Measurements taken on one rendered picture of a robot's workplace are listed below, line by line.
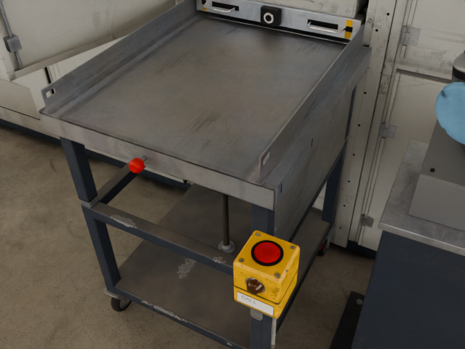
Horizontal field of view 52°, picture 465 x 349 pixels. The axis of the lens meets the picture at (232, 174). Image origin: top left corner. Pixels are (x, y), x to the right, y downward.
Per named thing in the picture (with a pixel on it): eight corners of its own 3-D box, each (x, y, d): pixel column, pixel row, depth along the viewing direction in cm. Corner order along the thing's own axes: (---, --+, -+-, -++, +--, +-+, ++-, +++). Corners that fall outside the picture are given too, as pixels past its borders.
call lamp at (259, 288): (261, 302, 72) (261, 289, 70) (241, 293, 73) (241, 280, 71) (265, 295, 73) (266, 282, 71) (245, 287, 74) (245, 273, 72)
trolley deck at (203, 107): (274, 211, 95) (275, 189, 92) (44, 131, 118) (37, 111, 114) (368, 66, 141) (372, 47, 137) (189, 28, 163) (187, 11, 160)
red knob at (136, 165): (140, 176, 103) (138, 165, 100) (128, 172, 104) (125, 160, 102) (152, 165, 106) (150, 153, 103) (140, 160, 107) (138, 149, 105)
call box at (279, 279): (277, 321, 75) (280, 281, 69) (232, 302, 78) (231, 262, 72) (297, 284, 81) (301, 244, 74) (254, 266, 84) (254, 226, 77)
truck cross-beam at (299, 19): (358, 41, 136) (361, 21, 133) (196, 10, 156) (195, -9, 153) (362, 34, 140) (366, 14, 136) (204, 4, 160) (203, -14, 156)
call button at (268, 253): (273, 271, 72) (273, 264, 71) (249, 262, 73) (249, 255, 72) (284, 253, 74) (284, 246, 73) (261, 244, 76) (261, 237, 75)
